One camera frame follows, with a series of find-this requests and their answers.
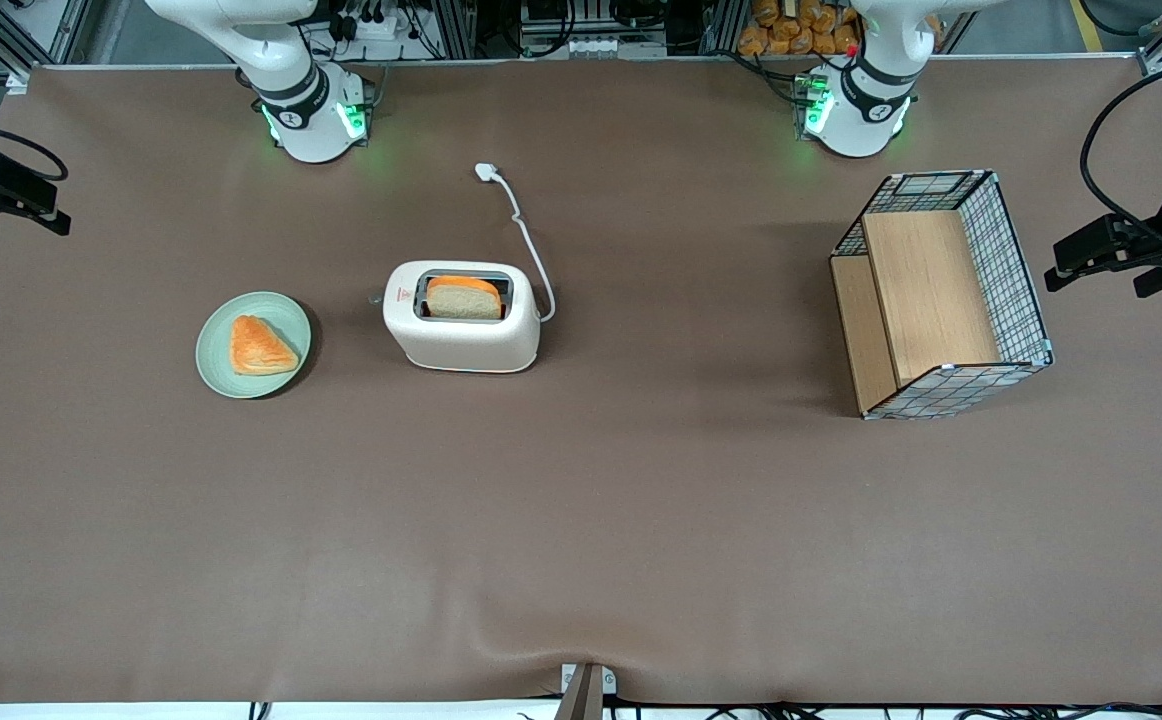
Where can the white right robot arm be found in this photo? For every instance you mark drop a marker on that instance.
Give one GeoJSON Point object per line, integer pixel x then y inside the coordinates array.
{"type": "Point", "coordinates": [286, 80]}

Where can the pile of orange breads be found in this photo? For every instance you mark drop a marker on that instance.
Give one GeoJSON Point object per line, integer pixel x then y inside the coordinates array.
{"type": "Point", "coordinates": [801, 28]}

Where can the bread slice in toaster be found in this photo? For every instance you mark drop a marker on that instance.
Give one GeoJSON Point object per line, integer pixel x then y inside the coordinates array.
{"type": "Point", "coordinates": [464, 298]}

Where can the white two-slot toaster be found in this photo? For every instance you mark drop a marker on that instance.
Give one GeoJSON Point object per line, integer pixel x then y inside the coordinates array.
{"type": "Point", "coordinates": [461, 340]}

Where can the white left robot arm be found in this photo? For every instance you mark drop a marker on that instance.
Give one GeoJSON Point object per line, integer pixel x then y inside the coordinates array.
{"type": "Point", "coordinates": [866, 95]}

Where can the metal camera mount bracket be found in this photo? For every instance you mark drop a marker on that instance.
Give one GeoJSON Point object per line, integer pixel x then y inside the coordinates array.
{"type": "Point", "coordinates": [587, 690]}

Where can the brown table mat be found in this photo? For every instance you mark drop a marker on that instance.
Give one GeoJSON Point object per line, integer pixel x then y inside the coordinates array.
{"type": "Point", "coordinates": [581, 520]}

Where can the triangular orange puff pastry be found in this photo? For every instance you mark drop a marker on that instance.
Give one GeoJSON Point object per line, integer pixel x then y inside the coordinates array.
{"type": "Point", "coordinates": [259, 347]}

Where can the pale green round plate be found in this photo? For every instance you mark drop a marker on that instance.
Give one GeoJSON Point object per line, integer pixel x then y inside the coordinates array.
{"type": "Point", "coordinates": [216, 345]}

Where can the white power strip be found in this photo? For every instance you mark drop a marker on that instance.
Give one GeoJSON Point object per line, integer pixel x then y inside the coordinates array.
{"type": "Point", "coordinates": [371, 22]}

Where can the light wooden shelf board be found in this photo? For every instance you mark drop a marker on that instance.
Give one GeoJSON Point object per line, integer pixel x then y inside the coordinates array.
{"type": "Point", "coordinates": [931, 295]}
{"type": "Point", "coordinates": [863, 335]}

